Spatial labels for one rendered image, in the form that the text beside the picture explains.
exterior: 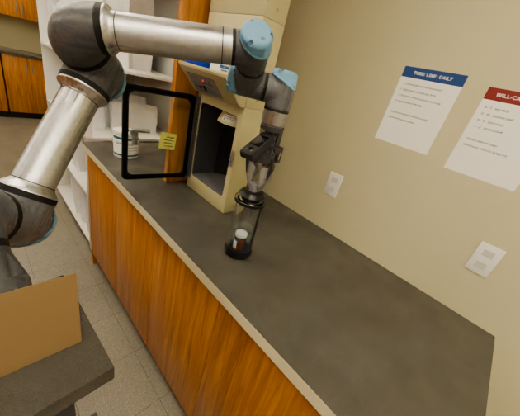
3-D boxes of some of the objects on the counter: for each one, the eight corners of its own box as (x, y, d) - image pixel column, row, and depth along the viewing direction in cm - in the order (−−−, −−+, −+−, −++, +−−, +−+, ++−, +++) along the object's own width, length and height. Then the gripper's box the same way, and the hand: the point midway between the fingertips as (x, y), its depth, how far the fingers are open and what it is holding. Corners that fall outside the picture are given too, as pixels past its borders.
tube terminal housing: (223, 180, 157) (252, 30, 124) (260, 205, 139) (306, 38, 106) (186, 184, 140) (209, 11, 106) (223, 213, 122) (264, 16, 88)
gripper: (294, 130, 82) (276, 191, 92) (265, 120, 86) (250, 180, 95) (283, 131, 75) (264, 197, 84) (252, 120, 79) (237, 185, 88)
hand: (253, 186), depth 87 cm, fingers closed on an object, 3 cm apart
